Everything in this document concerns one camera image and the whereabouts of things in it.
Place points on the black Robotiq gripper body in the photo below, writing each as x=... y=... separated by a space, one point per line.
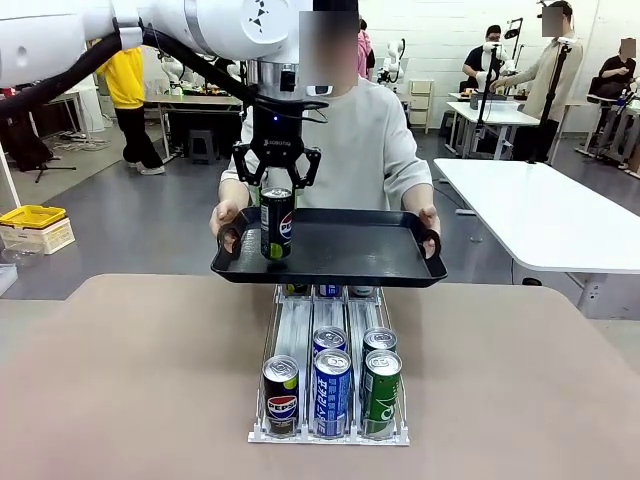
x=277 y=132

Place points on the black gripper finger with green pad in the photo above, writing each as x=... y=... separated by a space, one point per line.
x=307 y=170
x=245 y=165

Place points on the black plastic serving tray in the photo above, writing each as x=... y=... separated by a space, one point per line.
x=350 y=245

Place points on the person's right forearm grey sleeve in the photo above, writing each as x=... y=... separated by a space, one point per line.
x=235 y=187

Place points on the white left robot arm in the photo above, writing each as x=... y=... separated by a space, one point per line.
x=200 y=25

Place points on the person's left forearm grey sleeve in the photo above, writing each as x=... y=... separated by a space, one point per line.
x=410 y=187

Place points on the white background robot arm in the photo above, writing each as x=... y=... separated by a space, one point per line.
x=396 y=60
x=174 y=75
x=505 y=60

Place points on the person in grey sweatshirt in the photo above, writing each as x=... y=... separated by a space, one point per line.
x=360 y=150

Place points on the person in pink top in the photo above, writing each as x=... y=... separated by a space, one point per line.
x=365 y=50

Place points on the person in yellow hoodie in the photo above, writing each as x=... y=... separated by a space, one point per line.
x=127 y=80

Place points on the person in black shirt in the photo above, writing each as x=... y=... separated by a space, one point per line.
x=475 y=62

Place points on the person in beige coat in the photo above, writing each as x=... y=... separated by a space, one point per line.
x=550 y=80

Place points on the seated person in black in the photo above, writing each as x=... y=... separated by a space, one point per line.
x=612 y=75

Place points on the person's right hand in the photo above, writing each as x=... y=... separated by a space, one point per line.
x=222 y=212

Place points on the person's left hand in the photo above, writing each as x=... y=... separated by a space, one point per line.
x=431 y=220

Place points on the grey plastic stool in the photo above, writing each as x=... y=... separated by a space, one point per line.
x=203 y=145

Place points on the grey workshop table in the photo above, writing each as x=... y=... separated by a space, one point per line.
x=200 y=102

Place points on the blue Pocari Sweat can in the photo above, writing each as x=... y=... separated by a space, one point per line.
x=329 y=340
x=331 y=395
x=330 y=290

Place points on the white drawer cabinet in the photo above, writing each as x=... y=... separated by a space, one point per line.
x=421 y=105

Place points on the green soda can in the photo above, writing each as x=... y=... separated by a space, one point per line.
x=380 y=339
x=361 y=291
x=381 y=395

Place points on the clear can dispenser rack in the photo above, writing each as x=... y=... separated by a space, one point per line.
x=295 y=320

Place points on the black tripod stand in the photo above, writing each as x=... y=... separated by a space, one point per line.
x=486 y=100
x=552 y=100

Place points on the small white table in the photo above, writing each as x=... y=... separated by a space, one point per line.
x=495 y=115

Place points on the white plastic crate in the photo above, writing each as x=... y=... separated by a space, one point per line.
x=45 y=240

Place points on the yellow plastic basket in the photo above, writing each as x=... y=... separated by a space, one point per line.
x=32 y=215

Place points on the large white table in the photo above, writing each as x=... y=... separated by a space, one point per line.
x=540 y=215

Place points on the clear plastic container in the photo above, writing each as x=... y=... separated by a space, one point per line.
x=17 y=255

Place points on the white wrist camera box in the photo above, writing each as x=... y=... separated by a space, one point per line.
x=320 y=90

